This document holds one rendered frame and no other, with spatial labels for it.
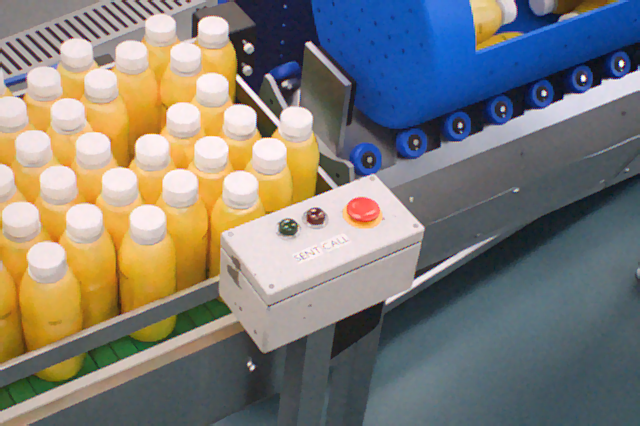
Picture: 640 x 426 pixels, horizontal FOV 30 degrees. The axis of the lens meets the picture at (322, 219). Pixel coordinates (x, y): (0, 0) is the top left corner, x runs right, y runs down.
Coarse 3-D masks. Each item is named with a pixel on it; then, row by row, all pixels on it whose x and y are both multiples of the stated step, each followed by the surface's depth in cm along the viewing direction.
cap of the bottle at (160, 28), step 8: (152, 16) 157; (160, 16) 158; (168, 16) 158; (152, 24) 156; (160, 24) 157; (168, 24) 157; (152, 32) 156; (160, 32) 155; (168, 32) 156; (152, 40) 157; (160, 40) 156; (168, 40) 157
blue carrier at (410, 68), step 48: (336, 0) 162; (384, 0) 152; (432, 0) 146; (528, 0) 186; (624, 0) 163; (336, 48) 167; (384, 48) 156; (432, 48) 147; (528, 48) 156; (576, 48) 163; (384, 96) 160; (432, 96) 152; (480, 96) 160
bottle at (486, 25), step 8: (472, 0) 158; (480, 0) 158; (488, 0) 159; (496, 0) 161; (472, 8) 157; (480, 8) 158; (488, 8) 158; (496, 8) 159; (480, 16) 157; (488, 16) 158; (496, 16) 159; (504, 16) 161; (480, 24) 157; (488, 24) 158; (496, 24) 159; (480, 32) 158; (488, 32) 159; (480, 40) 159
